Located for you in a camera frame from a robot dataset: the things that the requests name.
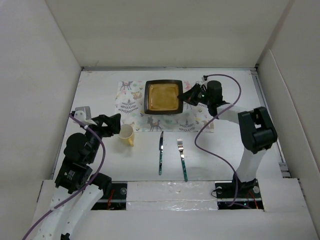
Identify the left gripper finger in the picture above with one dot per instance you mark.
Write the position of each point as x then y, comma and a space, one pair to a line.
101, 121
114, 124

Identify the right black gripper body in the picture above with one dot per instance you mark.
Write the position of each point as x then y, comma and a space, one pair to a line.
198, 95

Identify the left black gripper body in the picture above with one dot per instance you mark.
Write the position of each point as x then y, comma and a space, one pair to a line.
96, 142

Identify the floral animal print cloth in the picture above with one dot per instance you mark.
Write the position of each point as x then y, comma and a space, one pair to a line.
129, 102

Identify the square yellow black plate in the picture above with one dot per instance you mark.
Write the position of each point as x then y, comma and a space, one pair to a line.
161, 97

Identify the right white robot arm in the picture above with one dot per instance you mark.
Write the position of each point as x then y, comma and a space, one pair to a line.
256, 128

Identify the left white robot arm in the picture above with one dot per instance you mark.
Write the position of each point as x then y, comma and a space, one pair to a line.
77, 188

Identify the yellow mug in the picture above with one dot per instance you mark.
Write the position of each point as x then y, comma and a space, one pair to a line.
127, 134

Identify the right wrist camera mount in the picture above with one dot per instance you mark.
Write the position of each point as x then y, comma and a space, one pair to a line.
204, 80

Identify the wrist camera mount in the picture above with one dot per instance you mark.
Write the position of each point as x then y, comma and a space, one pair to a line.
204, 80
82, 114

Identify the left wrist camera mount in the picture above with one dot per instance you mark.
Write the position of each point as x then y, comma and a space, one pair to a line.
82, 114

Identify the knife with teal handle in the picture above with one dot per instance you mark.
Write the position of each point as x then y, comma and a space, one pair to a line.
161, 146

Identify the fork with teal handle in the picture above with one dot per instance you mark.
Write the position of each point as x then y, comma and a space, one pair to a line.
182, 158

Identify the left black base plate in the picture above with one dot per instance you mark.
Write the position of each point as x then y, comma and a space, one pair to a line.
115, 200

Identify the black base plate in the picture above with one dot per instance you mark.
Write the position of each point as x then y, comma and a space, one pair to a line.
246, 197
115, 200

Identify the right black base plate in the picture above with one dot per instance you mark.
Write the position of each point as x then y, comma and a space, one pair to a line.
246, 197

